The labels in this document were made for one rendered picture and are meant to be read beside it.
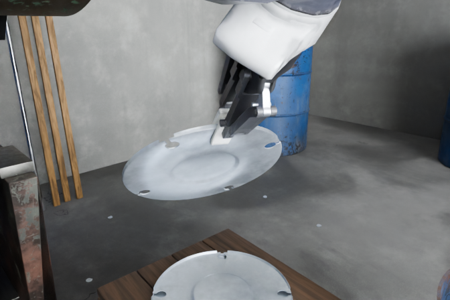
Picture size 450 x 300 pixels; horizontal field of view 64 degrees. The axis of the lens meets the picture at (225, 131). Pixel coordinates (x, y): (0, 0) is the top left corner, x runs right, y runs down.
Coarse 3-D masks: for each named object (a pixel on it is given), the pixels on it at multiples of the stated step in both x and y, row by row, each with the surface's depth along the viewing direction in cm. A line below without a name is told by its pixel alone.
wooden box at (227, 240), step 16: (208, 240) 96; (224, 240) 96; (240, 240) 96; (176, 256) 89; (272, 256) 89; (144, 272) 84; (160, 272) 84; (288, 272) 84; (112, 288) 79; (128, 288) 79; (144, 288) 79; (304, 288) 79; (320, 288) 79
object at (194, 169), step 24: (192, 144) 56; (240, 144) 60; (264, 144) 62; (144, 168) 60; (168, 168) 62; (192, 168) 65; (216, 168) 68; (240, 168) 69; (264, 168) 72; (168, 192) 71; (192, 192) 74; (216, 192) 78
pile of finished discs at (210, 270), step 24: (192, 264) 85; (216, 264) 85; (240, 264) 85; (264, 264) 85; (168, 288) 77; (192, 288) 77; (216, 288) 76; (240, 288) 76; (264, 288) 77; (288, 288) 77
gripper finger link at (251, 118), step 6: (252, 108) 42; (258, 108) 40; (276, 108) 41; (246, 114) 43; (252, 114) 42; (258, 114) 40; (276, 114) 41; (240, 120) 45; (246, 120) 43; (252, 120) 44; (258, 120) 44; (234, 126) 47; (240, 126) 45; (246, 126) 46; (252, 126) 46; (234, 132) 47; (240, 132) 48; (246, 132) 48
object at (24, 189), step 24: (0, 168) 68; (24, 168) 70; (0, 192) 74; (24, 192) 68; (0, 216) 79; (24, 216) 69; (0, 240) 86; (24, 240) 70; (0, 264) 93; (24, 264) 71; (48, 264) 75; (24, 288) 75; (48, 288) 76
